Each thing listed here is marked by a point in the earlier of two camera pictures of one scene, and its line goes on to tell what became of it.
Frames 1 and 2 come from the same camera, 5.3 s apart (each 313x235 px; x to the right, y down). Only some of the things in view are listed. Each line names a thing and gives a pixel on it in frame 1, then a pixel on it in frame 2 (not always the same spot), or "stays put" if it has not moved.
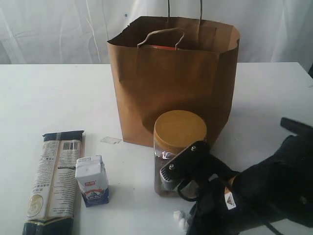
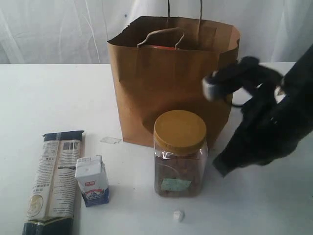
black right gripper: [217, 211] to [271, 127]
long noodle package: [55, 192] stays put
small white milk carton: [91, 173] stays put
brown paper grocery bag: [162, 64] stays put
